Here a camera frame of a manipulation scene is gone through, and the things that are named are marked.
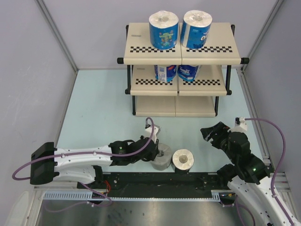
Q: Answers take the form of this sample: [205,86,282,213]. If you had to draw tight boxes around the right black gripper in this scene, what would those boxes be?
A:
[199,121,237,163]

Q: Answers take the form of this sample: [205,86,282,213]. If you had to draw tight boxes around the grey paper roll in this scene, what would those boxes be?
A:
[151,143,173,171]

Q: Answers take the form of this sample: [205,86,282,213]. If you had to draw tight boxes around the white roll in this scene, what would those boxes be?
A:
[172,149,194,175]

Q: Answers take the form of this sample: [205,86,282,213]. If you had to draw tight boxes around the blue Tempo paper roll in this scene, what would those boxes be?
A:
[177,65,201,82]

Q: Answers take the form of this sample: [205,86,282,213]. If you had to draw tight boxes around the blue-wrapped roll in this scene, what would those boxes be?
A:
[149,10,179,50]
[180,10,213,49]
[154,65,177,82]

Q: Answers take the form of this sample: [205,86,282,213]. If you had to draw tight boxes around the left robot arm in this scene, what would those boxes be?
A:
[30,137,159,188]

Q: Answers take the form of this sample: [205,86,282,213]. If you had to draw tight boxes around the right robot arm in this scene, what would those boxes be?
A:
[200,117,301,226]

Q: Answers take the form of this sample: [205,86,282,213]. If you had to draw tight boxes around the beige three-tier shelf rack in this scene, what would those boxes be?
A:
[117,23,249,117]

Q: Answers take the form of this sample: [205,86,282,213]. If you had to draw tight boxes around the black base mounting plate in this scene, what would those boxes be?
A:
[88,172,230,199]

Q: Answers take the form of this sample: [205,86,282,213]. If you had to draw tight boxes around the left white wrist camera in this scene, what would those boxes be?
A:
[145,117,160,143]

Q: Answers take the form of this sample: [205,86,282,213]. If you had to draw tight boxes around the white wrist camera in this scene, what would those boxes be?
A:
[145,117,160,143]
[229,117,247,133]

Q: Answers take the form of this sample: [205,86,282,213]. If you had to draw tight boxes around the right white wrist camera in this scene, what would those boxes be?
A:
[229,117,247,133]

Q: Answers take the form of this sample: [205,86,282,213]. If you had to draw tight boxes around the aluminium frame rail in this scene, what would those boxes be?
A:
[33,171,290,191]

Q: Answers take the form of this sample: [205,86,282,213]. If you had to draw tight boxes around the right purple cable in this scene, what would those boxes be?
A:
[235,117,297,226]

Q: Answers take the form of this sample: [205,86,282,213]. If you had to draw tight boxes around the white slotted cable duct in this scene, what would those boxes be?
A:
[41,189,223,202]

